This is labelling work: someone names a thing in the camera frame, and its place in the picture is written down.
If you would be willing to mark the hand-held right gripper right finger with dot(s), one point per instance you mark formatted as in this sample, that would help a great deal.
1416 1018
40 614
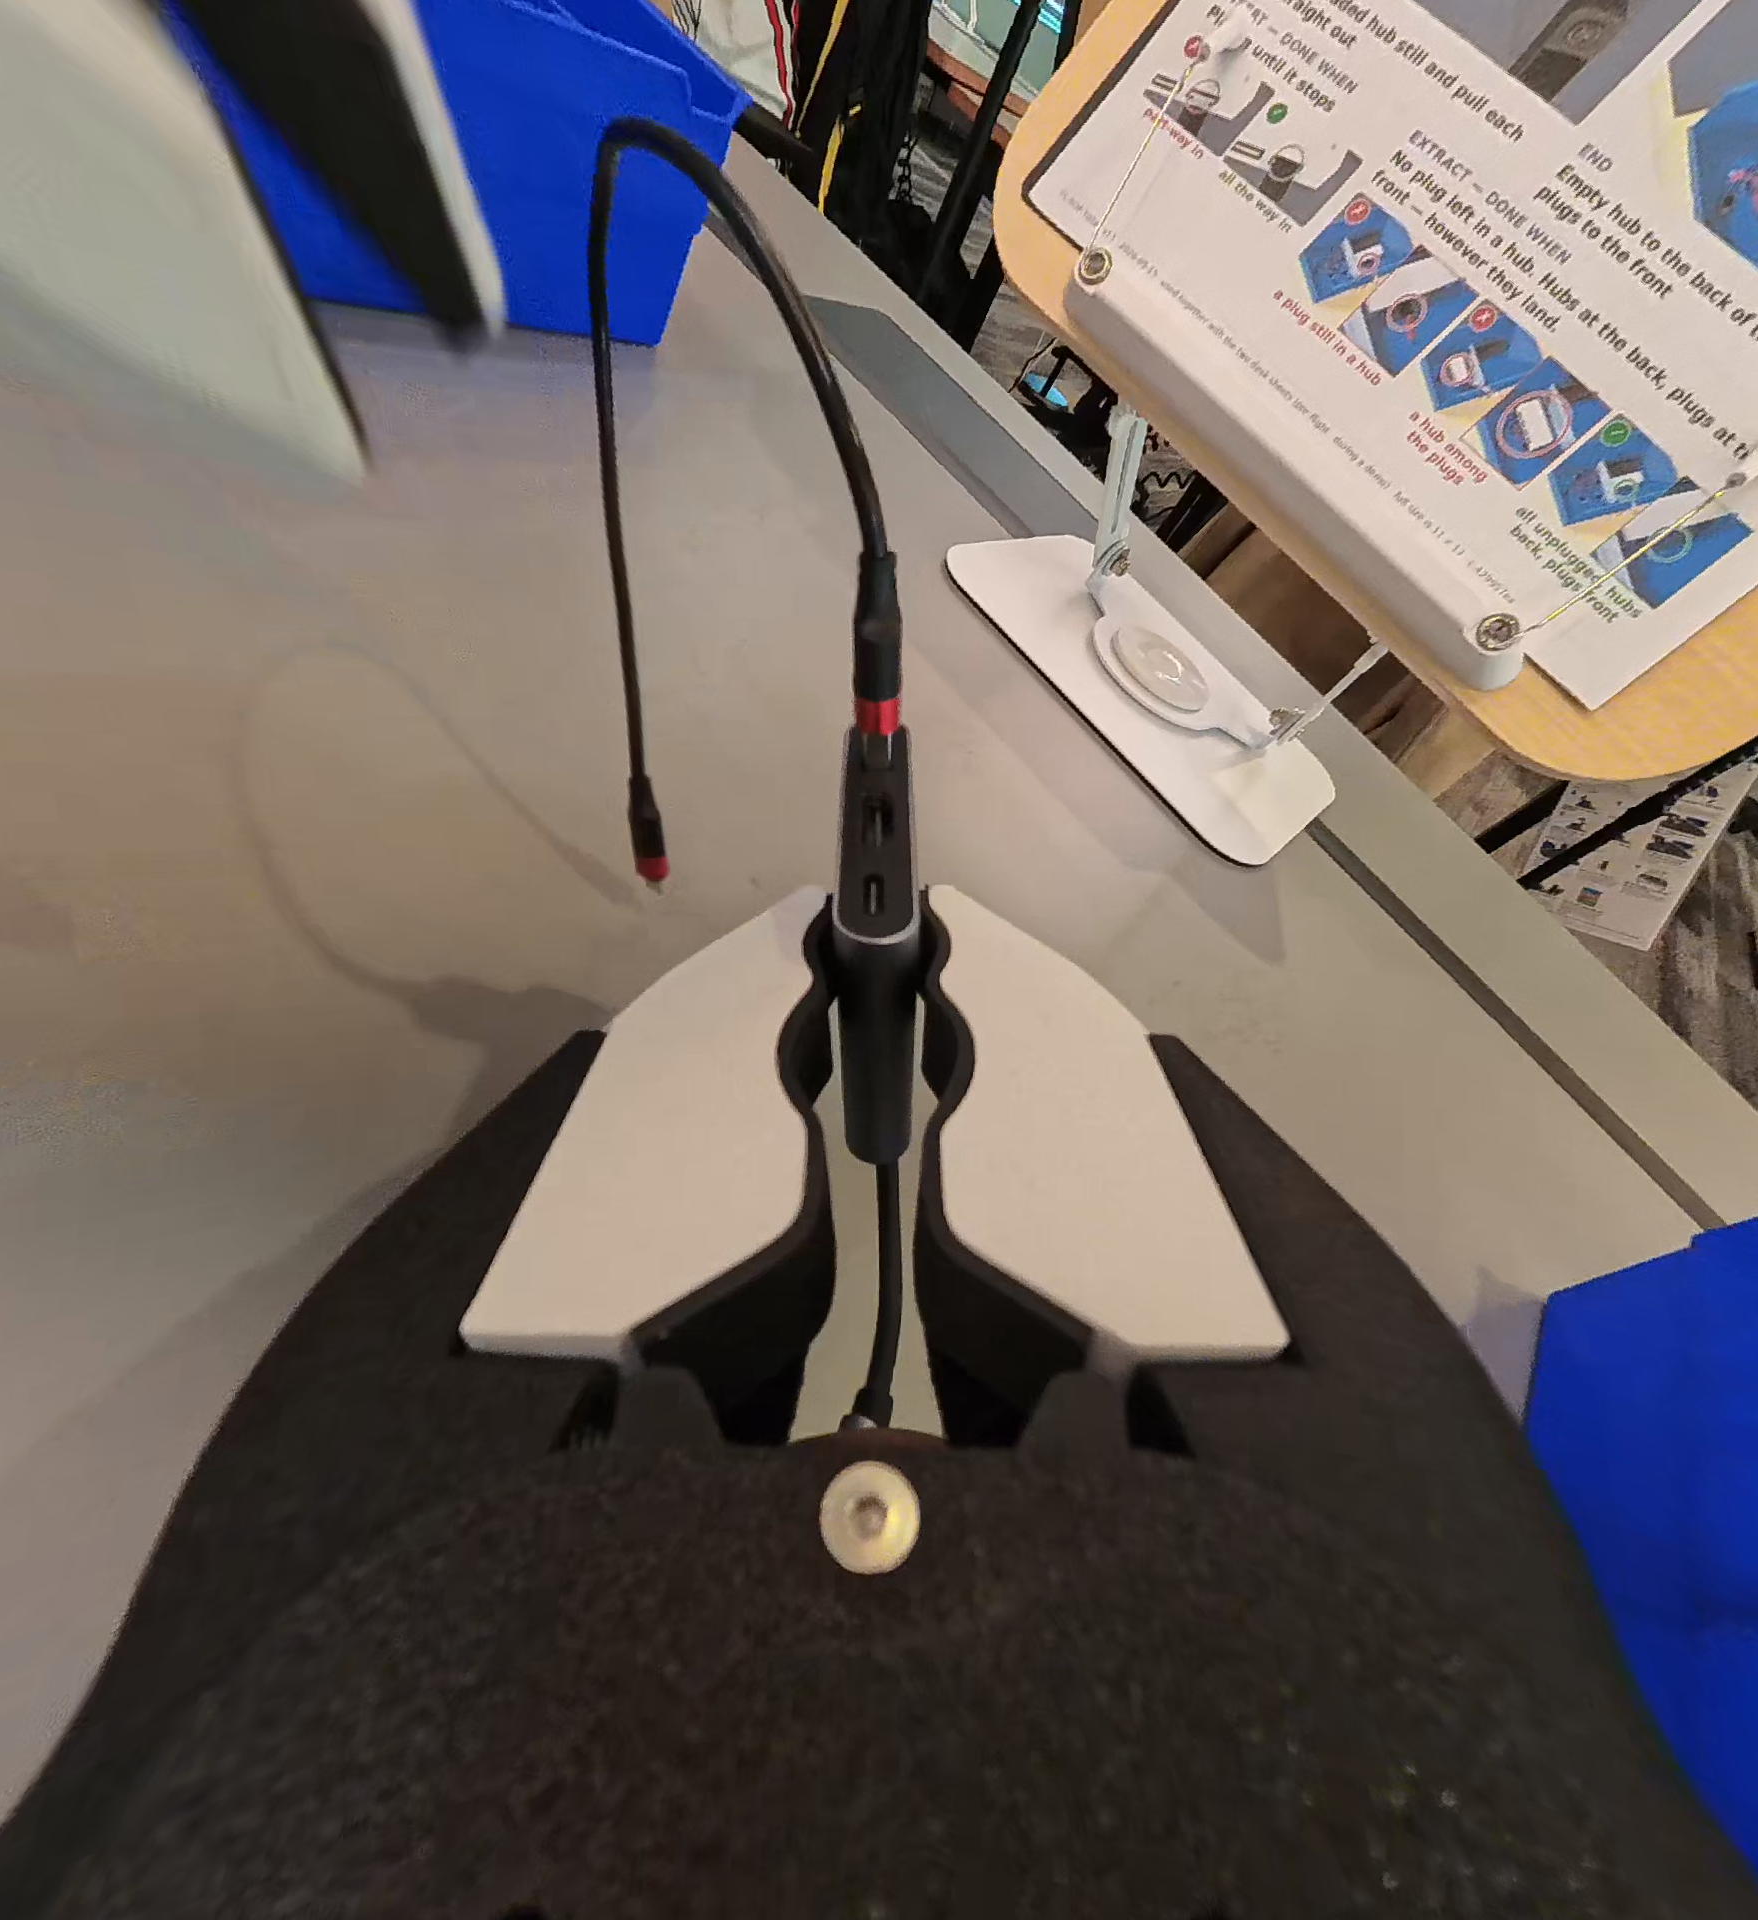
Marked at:
1089 1171

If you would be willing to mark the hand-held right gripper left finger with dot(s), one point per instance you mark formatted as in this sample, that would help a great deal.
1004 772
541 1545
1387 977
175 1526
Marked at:
670 1171

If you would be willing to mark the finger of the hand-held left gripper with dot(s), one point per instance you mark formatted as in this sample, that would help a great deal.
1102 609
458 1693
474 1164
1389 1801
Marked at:
436 173
68 149

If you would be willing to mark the blue storage bin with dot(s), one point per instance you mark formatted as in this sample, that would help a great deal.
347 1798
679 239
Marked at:
579 180
1704 1502

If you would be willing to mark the grey usb hub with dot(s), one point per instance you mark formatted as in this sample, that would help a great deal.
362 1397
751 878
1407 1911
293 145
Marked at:
880 1036

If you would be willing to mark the black light stand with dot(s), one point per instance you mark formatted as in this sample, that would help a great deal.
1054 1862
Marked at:
864 90

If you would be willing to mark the printed floor sheet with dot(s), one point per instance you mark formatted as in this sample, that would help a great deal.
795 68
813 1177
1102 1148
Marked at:
1643 855

